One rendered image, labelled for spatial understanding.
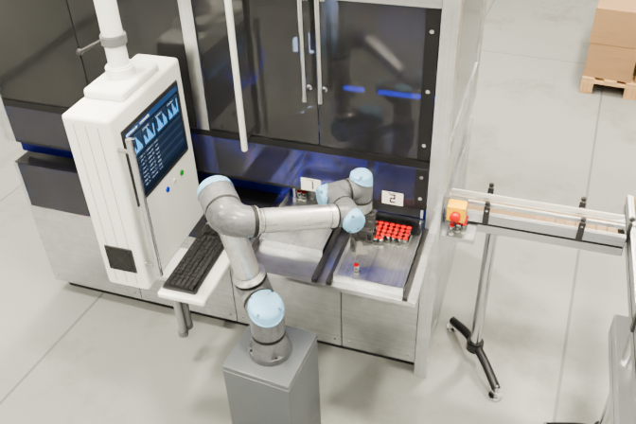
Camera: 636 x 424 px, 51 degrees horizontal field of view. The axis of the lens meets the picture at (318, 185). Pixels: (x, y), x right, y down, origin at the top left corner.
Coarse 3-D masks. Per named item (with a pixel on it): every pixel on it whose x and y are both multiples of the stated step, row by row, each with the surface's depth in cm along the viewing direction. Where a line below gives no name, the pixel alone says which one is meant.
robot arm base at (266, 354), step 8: (288, 336) 229; (248, 344) 230; (256, 344) 223; (264, 344) 222; (272, 344) 222; (280, 344) 224; (288, 344) 227; (256, 352) 224; (264, 352) 223; (272, 352) 223; (280, 352) 224; (288, 352) 227; (256, 360) 225; (264, 360) 224; (272, 360) 224; (280, 360) 225
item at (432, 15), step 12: (432, 12) 215; (432, 24) 217; (432, 36) 220; (432, 48) 222; (432, 60) 224; (432, 72) 227; (432, 84) 230; (432, 96) 232; (420, 108) 236; (432, 108) 235; (420, 120) 239; (432, 120) 237; (420, 132) 242; (420, 144) 244; (420, 156) 247; (420, 180) 253; (420, 192) 256; (420, 204) 259
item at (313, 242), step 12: (288, 192) 285; (288, 204) 284; (300, 204) 283; (312, 204) 283; (264, 240) 261; (276, 240) 265; (288, 240) 264; (300, 240) 264; (312, 240) 264; (324, 240) 264; (300, 252) 258; (312, 252) 256
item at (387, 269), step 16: (416, 240) 262; (352, 256) 255; (368, 256) 255; (384, 256) 255; (400, 256) 254; (336, 272) 246; (352, 272) 248; (368, 272) 248; (384, 272) 248; (400, 272) 248; (368, 288) 241; (384, 288) 239; (400, 288) 236
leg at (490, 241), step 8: (488, 240) 277; (496, 240) 277; (488, 248) 279; (488, 256) 282; (488, 264) 284; (480, 272) 290; (488, 272) 287; (480, 280) 291; (488, 280) 290; (480, 288) 293; (488, 288) 293; (480, 296) 296; (480, 304) 298; (480, 312) 301; (480, 320) 304; (472, 328) 310; (480, 328) 307; (472, 336) 312; (480, 336) 310
